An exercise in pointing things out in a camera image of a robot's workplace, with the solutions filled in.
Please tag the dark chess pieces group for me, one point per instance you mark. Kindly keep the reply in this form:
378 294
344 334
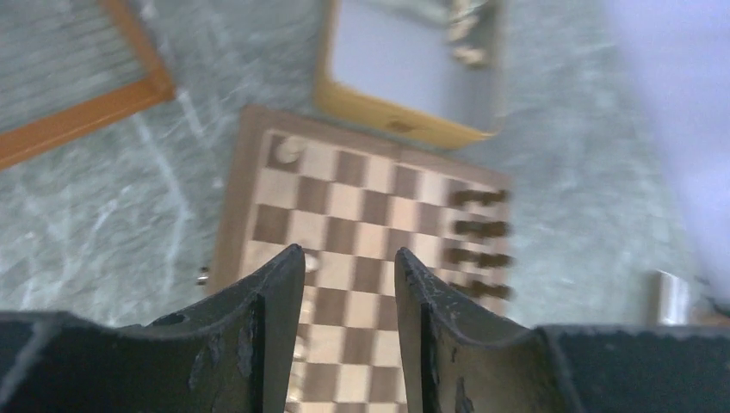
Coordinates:
473 257

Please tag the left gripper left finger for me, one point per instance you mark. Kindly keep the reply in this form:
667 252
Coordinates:
230 352

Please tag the small white plastic part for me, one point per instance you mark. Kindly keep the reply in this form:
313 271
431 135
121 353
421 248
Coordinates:
672 299

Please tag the gold metal tin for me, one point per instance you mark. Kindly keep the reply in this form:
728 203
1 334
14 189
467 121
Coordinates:
388 65

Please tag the wooden shelf rack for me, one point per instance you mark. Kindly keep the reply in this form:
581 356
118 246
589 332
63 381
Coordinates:
69 68

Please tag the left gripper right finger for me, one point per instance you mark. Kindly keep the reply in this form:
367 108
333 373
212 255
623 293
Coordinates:
459 357

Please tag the light wooden rook corner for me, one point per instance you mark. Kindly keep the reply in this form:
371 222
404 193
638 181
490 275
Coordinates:
290 149

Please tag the light chess pieces pile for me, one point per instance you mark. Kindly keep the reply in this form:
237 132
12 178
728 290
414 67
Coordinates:
466 20

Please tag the wooden chess board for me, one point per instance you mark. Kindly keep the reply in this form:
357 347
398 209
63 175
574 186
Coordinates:
352 200

